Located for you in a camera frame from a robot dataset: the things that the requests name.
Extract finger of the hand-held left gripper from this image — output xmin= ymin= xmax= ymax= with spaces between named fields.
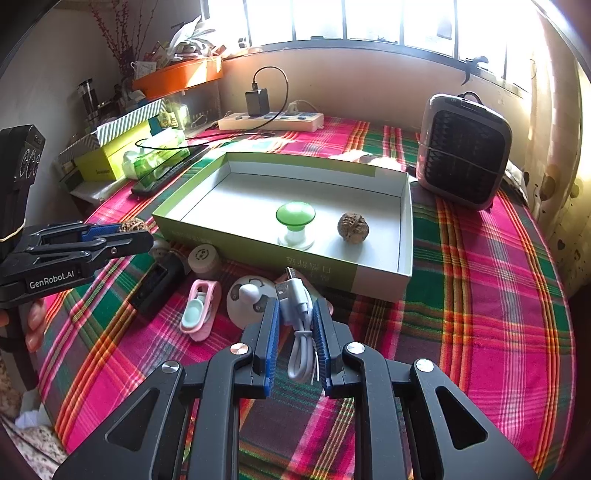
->
xmin=21 ymin=222 xmax=123 ymax=247
xmin=25 ymin=231 xmax=154 ymax=278

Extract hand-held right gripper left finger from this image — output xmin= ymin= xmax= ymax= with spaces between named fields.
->
xmin=53 ymin=298 xmax=282 ymax=480

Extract white usb cable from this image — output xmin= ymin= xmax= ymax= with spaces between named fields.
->
xmin=275 ymin=267 xmax=319 ymax=383

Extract white power strip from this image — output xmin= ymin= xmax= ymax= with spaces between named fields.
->
xmin=218 ymin=111 xmax=324 ymax=134

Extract white plastic bag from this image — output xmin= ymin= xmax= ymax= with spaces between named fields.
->
xmin=168 ymin=16 xmax=218 ymax=58

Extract pink and teal clip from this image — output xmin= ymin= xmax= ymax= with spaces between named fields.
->
xmin=179 ymin=279 xmax=222 ymax=342

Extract glass jar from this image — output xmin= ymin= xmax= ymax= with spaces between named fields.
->
xmin=76 ymin=79 xmax=100 ymax=125

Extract black window hook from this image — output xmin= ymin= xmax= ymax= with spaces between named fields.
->
xmin=459 ymin=55 xmax=489 ymax=86

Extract black battery case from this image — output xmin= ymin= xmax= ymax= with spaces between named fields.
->
xmin=128 ymin=251 xmax=191 ymax=319

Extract dark mauve portable speaker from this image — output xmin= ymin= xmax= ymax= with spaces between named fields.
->
xmin=416 ymin=91 xmax=513 ymax=212

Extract black charger adapter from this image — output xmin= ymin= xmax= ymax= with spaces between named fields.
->
xmin=245 ymin=82 xmax=271 ymax=117

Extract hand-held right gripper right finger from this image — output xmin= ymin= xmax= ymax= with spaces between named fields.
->
xmin=311 ymin=298 xmax=539 ymax=480

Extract striped box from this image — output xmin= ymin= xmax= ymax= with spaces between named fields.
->
xmin=95 ymin=98 xmax=166 ymax=144

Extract white round mini device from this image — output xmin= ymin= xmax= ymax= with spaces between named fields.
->
xmin=226 ymin=275 xmax=278 ymax=330

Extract beige round case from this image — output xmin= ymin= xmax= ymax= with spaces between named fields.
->
xmin=187 ymin=244 xmax=223 ymax=281

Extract small white round object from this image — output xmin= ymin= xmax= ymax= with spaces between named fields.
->
xmin=150 ymin=237 xmax=174 ymax=261

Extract heart-patterned curtain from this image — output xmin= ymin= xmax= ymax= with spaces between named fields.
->
xmin=526 ymin=14 xmax=591 ymax=296

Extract plaid tablecloth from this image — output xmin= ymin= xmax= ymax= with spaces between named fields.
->
xmin=34 ymin=115 xmax=578 ymax=480

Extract green and white cardboard box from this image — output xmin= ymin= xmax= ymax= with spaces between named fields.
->
xmin=151 ymin=151 xmax=414 ymax=304

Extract orange shelf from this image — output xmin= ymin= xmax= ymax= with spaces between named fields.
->
xmin=131 ymin=58 xmax=225 ymax=100

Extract white plug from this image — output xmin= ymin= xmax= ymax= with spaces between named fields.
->
xmin=283 ymin=99 xmax=319 ymax=117

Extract green mushroom-shaped suction holder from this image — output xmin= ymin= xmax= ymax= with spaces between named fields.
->
xmin=275 ymin=202 xmax=317 ymax=251

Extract green tissue pack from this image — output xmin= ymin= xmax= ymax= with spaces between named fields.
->
xmin=121 ymin=128 xmax=191 ymax=181

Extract dried red branches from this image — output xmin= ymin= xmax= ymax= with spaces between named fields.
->
xmin=90 ymin=0 xmax=160 ymax=77

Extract barred window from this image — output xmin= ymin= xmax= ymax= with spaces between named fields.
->
xmin=201 ymin=0 xmax=532 ymax=88

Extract floral patterned fabric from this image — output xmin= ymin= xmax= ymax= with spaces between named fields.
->
xmin=0 ymin=360 xmax=61 ymax=480

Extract yellow-green box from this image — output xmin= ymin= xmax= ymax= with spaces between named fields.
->
xmin=74 ymin=117 xmax=162 ymax=182

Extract person's left hand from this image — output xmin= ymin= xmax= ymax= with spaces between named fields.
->
xmin=25 ymin=298 xmax=48 ymax=354

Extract black charging cable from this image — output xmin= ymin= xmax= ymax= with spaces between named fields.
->
xmin=134 ymin=66 xmax=289 ymax=153

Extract black smartphone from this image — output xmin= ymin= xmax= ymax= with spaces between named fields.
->
xmin=130 ymin=147 xmax=218 ymax=198

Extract small green packet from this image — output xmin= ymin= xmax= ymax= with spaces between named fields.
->
xmin=157 ymin=104 xmax=190 ymax=132

